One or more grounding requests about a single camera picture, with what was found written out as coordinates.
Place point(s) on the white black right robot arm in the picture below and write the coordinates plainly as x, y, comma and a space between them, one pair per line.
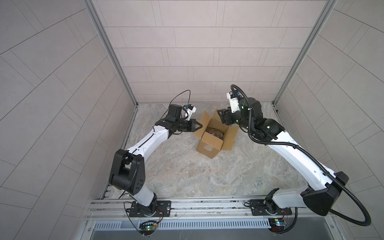
324, 185

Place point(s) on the aluminium right corner post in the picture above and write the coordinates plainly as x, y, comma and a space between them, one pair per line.
324, 14

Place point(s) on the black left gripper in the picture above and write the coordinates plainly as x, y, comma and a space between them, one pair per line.
190, 124

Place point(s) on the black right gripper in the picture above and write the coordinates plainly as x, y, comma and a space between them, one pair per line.
226, 113

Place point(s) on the right green circuit board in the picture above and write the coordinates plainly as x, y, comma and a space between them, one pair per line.
276, 224

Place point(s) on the aluminium corner post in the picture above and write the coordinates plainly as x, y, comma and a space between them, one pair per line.
90, 7
324, 14

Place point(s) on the brown cardboard express box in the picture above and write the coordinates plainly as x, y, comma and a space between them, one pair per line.
209, 145

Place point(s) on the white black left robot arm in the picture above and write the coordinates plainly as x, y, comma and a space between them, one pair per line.
128, 168

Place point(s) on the aluminium left corner post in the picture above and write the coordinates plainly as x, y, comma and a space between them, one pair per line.
90, 7

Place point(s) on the green circuit board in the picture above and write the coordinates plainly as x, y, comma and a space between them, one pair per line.
276, 224
150, 226

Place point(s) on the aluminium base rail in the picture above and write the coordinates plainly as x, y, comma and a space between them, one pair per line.
185, 209

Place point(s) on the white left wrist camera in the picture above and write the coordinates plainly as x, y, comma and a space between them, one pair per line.
189, 110

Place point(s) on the left green circuit board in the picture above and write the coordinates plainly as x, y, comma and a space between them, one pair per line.
150, 226

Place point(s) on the white slotted vent strip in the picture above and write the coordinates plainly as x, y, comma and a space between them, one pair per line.
188, 224

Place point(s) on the clear bag of brown contents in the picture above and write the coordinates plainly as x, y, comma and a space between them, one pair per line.
215, 132

